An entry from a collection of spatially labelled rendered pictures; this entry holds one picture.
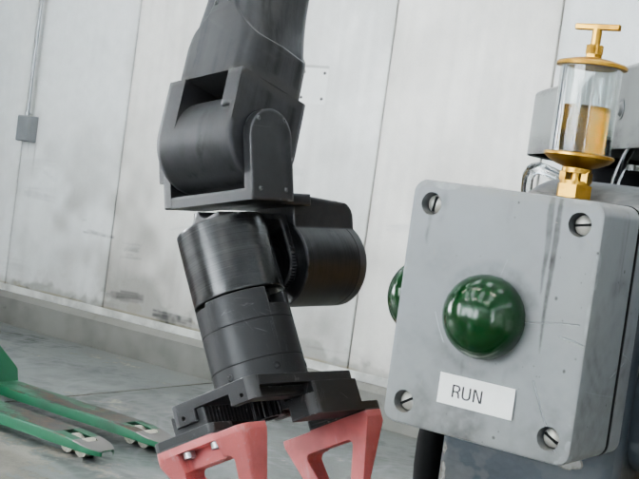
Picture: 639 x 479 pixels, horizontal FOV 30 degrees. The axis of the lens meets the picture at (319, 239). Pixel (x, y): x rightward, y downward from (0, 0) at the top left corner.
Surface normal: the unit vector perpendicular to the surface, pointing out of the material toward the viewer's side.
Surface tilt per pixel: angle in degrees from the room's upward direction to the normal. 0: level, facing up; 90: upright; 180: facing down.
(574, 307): 90
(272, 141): 78
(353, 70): 90
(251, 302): 67
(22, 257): 90
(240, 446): 107
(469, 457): 90
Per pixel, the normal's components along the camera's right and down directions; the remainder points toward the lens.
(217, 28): -0.65, -0.33
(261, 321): 0.26, -0.33
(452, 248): -0.58, -0.04
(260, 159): 0.74, -0.07
